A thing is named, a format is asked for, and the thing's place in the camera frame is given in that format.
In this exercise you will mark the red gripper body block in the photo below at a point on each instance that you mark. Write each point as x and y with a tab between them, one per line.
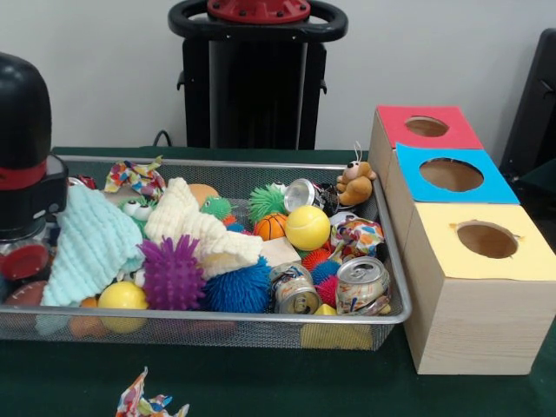
24	261

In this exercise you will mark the mint green knitted cloth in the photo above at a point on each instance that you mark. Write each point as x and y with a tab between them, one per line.
91	243

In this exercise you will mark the colourful polka dot cloth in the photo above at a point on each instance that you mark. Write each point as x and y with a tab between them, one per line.
135	176

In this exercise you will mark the purple spiky ball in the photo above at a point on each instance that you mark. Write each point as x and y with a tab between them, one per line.
173	272

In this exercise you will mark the cream knitted cloth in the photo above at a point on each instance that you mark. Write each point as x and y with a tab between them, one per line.
195	230

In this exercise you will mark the colourful patchwork cloth scrap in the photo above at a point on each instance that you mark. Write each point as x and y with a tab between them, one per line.
152	402

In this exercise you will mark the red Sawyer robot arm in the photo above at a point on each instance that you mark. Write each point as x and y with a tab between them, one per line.
26	148

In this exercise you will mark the clear mesh bin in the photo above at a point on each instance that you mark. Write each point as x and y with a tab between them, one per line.
217	334

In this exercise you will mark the wooden box with three holes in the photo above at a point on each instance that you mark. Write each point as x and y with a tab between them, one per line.
478	321

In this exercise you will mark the small brown football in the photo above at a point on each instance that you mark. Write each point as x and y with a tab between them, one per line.
26	295

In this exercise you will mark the plain yellow ball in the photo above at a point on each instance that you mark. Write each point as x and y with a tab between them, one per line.
123	297

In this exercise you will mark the green fuzzy toy with eyes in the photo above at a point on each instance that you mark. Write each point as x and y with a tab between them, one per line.
137	211
268	202

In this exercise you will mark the small orange basketball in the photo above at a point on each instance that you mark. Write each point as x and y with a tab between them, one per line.
271	228

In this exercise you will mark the dark green table cloth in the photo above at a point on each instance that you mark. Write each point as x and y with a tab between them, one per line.
261	382

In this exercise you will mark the yellow tennis ball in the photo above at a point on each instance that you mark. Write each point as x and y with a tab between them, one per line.
308	228

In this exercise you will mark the silver drink can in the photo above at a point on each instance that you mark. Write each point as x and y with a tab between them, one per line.
363	285

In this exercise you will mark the black office chair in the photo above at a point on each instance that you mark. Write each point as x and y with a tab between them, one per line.
534	113

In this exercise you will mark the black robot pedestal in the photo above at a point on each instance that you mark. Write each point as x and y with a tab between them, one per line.
252	95

